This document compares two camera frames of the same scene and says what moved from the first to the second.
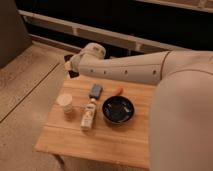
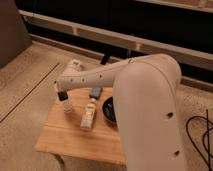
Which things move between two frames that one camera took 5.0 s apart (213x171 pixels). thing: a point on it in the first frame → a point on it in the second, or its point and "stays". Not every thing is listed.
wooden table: [100, 118] stays
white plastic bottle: [88, 114] stays
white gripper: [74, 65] → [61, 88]
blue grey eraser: [96, 91] stays
